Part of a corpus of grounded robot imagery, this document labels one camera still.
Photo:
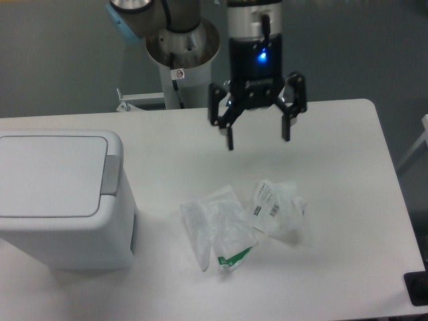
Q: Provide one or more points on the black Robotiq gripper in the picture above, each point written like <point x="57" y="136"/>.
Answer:
<point x="256" y="81"/>

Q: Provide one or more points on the white push-button trash can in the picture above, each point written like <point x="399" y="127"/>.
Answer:
<point x="65" y="198"/>

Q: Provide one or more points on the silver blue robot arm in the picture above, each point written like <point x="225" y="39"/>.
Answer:
<point x="183" y="45"/>

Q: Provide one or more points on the crumpled white barcode packet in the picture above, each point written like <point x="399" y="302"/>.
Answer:
<point x="276" y="209"/>

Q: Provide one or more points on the clear plastic bag green stripe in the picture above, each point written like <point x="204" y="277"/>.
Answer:
<point x="218" y="222"/>

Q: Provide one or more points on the black clamp at table edge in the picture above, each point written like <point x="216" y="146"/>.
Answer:
<point x="416" y="284"/>

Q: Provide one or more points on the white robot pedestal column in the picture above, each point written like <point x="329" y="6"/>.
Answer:
<point x="185" y="88"/>

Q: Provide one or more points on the white metal base frame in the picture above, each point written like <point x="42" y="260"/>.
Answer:
<point x="145" y="101"/>

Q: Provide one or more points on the white frame at right edge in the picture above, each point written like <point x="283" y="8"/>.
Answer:
<point x="415" y="151"/>

